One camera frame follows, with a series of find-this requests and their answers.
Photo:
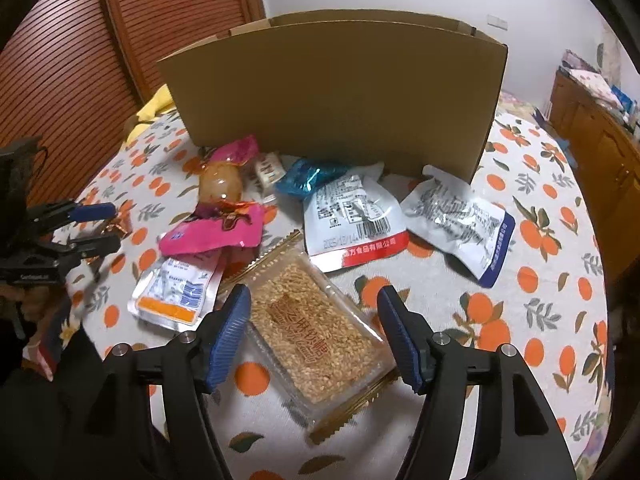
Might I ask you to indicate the folded floral cloth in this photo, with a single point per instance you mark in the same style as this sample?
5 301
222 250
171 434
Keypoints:
587 77

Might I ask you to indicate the floral bed quilt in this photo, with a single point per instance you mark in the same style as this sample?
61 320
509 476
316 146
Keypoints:
512 102

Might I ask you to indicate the wooden cabinet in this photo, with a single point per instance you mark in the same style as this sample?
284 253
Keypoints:
600 160

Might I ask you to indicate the white packet with orange band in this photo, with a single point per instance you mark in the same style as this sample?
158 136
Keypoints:
172 290

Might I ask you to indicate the brown cardboard box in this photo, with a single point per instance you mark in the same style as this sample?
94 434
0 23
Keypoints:
335 100

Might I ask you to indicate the braised egg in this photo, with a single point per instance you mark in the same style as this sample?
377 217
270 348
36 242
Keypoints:
220 180

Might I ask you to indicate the yellow plush toy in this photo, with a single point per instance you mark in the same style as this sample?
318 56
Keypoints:
150 106

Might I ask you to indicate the white wall switch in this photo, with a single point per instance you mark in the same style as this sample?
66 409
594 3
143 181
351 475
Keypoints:
497 22

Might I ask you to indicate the person's dark clothing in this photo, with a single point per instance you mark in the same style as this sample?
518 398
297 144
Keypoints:
50 420

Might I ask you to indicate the orange fruit print tablecloth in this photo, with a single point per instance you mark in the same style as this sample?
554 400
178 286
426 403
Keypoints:
540 280

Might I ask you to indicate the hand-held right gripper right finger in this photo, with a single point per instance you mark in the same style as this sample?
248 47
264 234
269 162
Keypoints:
400 345

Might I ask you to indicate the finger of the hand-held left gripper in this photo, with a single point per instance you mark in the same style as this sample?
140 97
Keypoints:
92 211
97 246

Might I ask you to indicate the silver packet with blue edge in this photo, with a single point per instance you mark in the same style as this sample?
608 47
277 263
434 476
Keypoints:
455 225

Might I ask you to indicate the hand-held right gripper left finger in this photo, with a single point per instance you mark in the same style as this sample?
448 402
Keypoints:
227 345

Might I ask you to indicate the person's left forearm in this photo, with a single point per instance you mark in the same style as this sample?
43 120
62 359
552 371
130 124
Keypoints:
50 340

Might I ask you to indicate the gold foil candy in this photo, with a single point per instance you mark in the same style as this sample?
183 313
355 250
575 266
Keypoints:
117 225

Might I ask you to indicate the pink snack packet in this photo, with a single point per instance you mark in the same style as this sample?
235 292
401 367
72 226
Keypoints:
215 230

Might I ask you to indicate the silver packet with red edge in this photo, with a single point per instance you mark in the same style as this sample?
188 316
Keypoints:
350 220

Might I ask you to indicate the small blue packet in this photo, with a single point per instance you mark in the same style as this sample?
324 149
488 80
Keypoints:
624 100

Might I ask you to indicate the light patterned curtain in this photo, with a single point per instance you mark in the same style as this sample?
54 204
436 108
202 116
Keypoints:
610 55

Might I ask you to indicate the wooden louvred wardrobe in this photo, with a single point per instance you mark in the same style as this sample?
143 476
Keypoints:
75 60

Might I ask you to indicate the blue foil snack packet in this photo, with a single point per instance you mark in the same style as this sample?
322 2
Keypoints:
305 177

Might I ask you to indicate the clear sesame brittle packet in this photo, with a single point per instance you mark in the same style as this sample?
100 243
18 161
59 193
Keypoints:
310 320

